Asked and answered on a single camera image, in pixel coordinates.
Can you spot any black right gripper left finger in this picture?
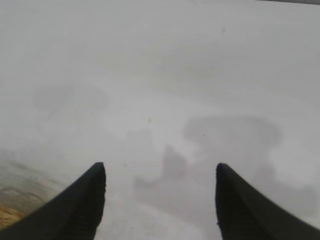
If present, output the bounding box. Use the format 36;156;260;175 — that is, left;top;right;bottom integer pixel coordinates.
0;161;107;240

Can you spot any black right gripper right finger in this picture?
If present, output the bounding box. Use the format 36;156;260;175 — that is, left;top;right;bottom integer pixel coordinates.
215;162;320;240

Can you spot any yellow woven wicker basket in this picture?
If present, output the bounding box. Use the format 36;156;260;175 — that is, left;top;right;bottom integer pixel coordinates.
0;179;51;226

